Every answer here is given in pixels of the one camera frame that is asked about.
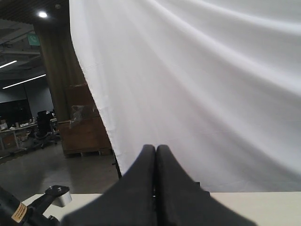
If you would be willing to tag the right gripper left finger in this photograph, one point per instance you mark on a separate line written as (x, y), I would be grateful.
(129, 202)

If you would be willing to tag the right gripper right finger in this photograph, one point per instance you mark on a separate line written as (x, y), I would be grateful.
(180, 201)

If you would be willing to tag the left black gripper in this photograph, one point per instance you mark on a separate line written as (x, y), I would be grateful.
(14, 213)

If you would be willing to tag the black backdrop stand pole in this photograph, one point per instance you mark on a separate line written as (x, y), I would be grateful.
(116, 165)

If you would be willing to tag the background office desk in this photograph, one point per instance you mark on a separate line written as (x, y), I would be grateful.
(16, 140)

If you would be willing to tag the wooden crate in background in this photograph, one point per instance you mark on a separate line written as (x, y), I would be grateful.
(84, 132)

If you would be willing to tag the black office chair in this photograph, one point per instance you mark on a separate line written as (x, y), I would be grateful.
(44, 134)

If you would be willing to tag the white backdrop cloth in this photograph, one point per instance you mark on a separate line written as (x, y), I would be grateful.
(218, 81)

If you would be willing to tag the green hanging sign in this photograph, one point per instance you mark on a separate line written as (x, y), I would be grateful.
(33, 39)

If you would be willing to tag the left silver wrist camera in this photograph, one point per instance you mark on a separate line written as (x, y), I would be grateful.
(60, 194)

